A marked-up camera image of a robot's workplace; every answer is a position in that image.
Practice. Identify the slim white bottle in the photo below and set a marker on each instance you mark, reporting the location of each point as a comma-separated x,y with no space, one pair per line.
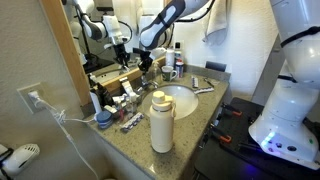
96,101

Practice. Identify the black robot cart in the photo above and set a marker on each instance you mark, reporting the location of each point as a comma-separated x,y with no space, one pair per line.
233,158

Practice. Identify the yellow water bottle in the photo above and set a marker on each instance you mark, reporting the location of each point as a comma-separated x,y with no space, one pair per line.
162,126

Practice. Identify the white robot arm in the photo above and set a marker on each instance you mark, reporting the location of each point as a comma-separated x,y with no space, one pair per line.
290,126

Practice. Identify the white wall outlet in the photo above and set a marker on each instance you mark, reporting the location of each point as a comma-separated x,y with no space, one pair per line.
24,100

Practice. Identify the small round jar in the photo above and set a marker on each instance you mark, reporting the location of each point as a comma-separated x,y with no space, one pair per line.
105,119

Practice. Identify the white hair dryer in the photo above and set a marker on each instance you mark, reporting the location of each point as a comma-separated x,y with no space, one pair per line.
20,158

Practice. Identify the orange black clamp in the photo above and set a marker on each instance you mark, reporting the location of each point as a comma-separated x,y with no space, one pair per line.
231,110
220,136

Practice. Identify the blue white shaving can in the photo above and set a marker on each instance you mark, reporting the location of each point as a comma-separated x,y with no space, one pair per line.
179,69

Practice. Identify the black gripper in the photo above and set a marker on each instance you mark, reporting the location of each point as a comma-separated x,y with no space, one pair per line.
142,56

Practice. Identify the white oval sink basin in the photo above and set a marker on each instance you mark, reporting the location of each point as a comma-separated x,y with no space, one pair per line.
182,99

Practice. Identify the white toothpaste tube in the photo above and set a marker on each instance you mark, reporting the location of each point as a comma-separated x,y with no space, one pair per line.
127,87

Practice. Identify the wood framed mirror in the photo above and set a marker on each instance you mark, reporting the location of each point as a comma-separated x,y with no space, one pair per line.
96,46

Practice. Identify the short contact lens blister pack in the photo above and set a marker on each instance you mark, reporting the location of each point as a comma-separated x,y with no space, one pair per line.
132,122

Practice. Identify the grey hanging towel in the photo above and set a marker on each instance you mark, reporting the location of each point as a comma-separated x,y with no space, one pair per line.
216,20

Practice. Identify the small clear toiletry bottle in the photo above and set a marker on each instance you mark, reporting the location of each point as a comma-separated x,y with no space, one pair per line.
129,106

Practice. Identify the chrome tap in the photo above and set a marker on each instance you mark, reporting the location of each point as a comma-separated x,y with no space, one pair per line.
146,84

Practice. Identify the clear soap dispenser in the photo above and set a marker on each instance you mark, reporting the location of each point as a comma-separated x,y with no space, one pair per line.
155,70

